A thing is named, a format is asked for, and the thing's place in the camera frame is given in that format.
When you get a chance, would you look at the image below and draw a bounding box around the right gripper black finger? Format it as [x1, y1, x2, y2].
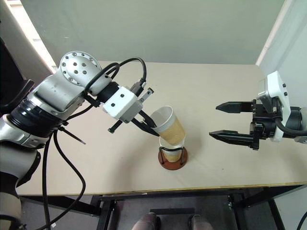
[209, 129, 254, 145]
[215, 101, 253, 114]

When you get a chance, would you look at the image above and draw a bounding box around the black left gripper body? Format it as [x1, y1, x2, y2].
[107, 87, 154, 134]

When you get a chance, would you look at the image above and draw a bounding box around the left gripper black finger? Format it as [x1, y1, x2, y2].
[130, 118, 161, 137]
[139, 109, 159, 127]

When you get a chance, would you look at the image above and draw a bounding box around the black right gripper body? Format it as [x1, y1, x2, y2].
[249, 98, 281, 151]

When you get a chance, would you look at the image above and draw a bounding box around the ribbed brown white paper cup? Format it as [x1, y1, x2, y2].
[150, 105, 187, 146]
[158, 138, 185, 162]

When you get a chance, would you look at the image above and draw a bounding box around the black zip tie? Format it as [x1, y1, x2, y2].
[57, 121, 87, 146]

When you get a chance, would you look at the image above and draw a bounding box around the silver robot torso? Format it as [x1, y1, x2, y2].
[0, 149, 42, 230]

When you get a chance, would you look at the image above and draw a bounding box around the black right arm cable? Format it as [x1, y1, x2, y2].
[272, 102, 307, 135]

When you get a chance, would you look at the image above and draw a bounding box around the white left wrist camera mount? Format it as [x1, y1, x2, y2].
[102, 85, 142, 123]

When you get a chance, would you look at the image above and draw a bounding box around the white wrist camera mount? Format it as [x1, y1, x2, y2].
[257, 71, 293, 142]
[102, 85, 142, 123]

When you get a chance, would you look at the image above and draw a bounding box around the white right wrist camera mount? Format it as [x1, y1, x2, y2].
[257, 71, 293, 142]

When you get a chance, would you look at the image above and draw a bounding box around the wire cup holder brown base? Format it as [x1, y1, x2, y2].
[157, 145, 189, 171]

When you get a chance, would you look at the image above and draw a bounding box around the black metal table frame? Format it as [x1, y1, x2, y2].
[18, 184, 307, 230]

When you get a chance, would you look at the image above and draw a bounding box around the thin black hanging cable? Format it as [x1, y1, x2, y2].
[296, 210, 307, 230]

